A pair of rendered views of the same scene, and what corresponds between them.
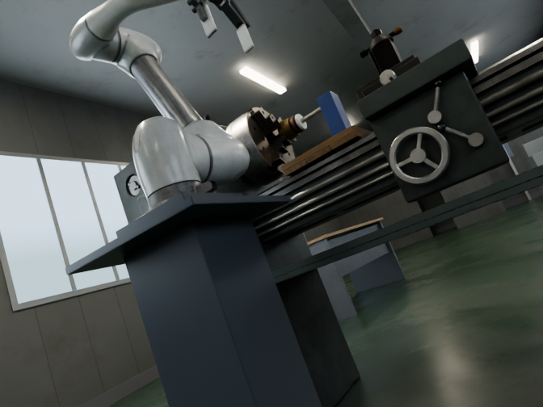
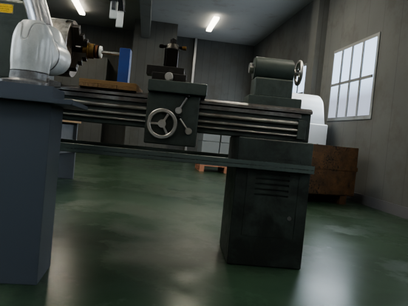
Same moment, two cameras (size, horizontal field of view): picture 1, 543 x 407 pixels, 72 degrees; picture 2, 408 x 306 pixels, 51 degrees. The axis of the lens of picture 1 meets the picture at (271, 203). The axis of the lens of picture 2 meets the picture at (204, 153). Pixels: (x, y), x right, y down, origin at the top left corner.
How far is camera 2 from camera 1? 1.14 m
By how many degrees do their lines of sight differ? 37
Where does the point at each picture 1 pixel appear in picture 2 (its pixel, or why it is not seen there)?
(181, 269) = (30, 125)
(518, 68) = (219, 108)
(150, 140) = (37, 38)
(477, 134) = (190, 129)
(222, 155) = (62, 62)
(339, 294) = not seen: hidden behind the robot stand
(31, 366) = not seen: outside the picture
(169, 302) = (10, 138)
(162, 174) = (35, 63)
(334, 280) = not seen: hidden behind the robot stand
